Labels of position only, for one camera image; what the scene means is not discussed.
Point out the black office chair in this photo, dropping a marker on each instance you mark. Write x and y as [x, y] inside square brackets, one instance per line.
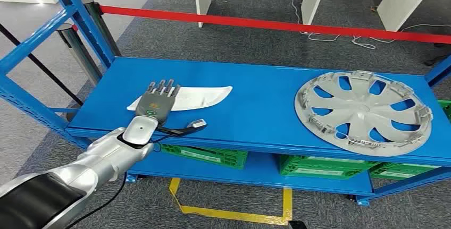
[438, 60]

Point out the black camera bracket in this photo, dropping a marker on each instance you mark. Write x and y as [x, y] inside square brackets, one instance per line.
[176, 131]

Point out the white curved plastic panel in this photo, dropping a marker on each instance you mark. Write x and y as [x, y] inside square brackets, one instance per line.
[201, 97]

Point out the black barrier belt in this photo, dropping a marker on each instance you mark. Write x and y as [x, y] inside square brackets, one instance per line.
[42, 63]

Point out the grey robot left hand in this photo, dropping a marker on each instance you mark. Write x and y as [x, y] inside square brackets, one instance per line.
[155, 106]

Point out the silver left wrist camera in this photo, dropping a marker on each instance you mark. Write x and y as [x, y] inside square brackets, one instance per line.
[197, 123]

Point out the silver wheel hubcap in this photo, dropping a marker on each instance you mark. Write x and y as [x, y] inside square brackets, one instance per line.
[363, 114]

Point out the blue metal shelf rack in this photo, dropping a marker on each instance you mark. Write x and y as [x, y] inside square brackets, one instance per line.
[246, 97]

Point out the red barrier belt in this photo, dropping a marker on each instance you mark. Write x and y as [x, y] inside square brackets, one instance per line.
[246, 21]

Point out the green plastic crate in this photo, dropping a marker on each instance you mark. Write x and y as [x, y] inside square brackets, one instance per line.
[211, 157]
[317, 167]
[398, 172]

